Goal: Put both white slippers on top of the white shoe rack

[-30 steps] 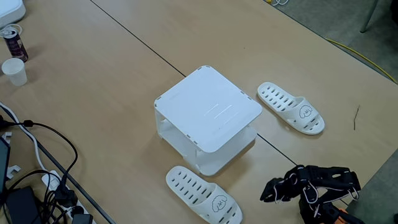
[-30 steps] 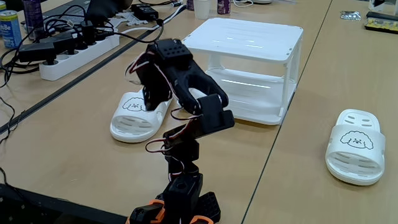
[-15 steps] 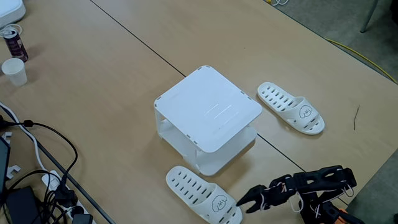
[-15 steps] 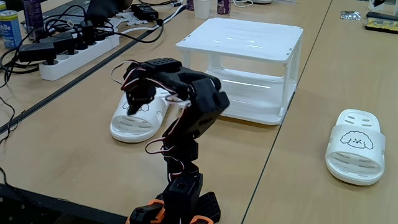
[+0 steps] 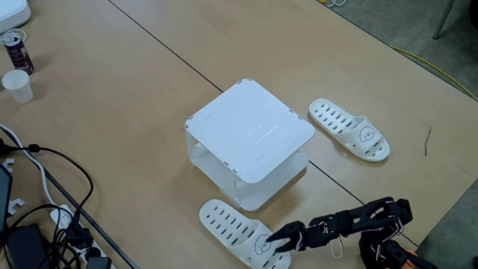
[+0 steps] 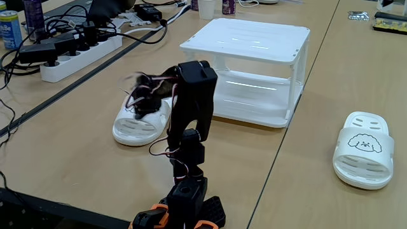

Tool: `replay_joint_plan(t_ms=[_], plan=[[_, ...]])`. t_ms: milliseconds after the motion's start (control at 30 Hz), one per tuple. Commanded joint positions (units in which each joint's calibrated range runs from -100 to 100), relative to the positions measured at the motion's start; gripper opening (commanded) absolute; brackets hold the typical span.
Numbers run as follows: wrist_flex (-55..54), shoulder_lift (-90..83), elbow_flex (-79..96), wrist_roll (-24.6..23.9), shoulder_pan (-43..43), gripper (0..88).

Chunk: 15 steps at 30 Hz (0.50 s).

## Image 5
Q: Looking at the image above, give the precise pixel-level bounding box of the white dog-print slipper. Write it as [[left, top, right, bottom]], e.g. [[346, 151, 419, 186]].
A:
[[308, 98, 391, 163], [198, 198, 292, 269]]

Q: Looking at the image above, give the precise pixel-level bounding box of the white two-tier shoe rack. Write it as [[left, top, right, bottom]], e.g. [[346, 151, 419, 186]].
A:
[[184, 78, 317, 213]]

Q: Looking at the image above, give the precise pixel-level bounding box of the dark table gap strip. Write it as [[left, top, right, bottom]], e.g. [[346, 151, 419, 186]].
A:
[[0, 125, 140, 269]]

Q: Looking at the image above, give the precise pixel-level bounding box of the black plug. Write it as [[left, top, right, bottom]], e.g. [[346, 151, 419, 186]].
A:
[[84, 246, 113, 269]]

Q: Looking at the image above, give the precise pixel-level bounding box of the tall black plug adapter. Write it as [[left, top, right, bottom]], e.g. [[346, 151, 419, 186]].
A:
[[65, 219, 94, 250]]

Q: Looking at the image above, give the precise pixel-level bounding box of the white power strip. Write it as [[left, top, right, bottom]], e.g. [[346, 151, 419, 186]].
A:
[[49, 204, 117, 269]]

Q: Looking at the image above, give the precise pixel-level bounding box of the grey chair leg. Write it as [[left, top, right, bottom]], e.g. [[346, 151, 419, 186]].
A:
[[432, 0, 457, 40]]

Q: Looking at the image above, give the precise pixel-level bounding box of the black chair part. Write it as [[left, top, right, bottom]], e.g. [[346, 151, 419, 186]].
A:
[[468, 0, 478, 30]]

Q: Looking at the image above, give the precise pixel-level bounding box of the dark laptop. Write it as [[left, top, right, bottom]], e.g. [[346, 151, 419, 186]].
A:
[[0, 164, 13, 235]]

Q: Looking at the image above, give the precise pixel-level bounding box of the white paper cup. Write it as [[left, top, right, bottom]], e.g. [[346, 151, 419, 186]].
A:
[[1, 69, 34, 105]]

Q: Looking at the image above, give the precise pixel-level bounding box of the dark purple drink can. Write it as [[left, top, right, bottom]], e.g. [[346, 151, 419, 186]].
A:
[[3, 34, 35, 75]]

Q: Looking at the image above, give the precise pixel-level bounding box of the white rounded device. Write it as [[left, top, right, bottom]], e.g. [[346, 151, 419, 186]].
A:
[[0, 0, 32, 35]]

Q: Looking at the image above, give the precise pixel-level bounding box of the gripper servo cable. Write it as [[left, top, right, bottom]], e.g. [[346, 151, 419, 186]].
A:
[[328, 234, 345, 260]]

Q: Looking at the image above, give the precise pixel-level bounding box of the thin dark wire scrap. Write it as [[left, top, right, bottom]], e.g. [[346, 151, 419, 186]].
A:
[[423, 126, 434, 158]]

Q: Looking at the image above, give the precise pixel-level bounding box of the yellow floor cable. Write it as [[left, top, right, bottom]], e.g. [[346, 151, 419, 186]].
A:
[[390, 45, 478, 102]]

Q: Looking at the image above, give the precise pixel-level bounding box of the white power strip cable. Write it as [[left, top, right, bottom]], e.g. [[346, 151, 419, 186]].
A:
[[0, 122, 57, 208]]

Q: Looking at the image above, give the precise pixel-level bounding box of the black looping power cable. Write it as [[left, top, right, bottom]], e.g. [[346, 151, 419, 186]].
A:
[[7, 143, 94, 229]]

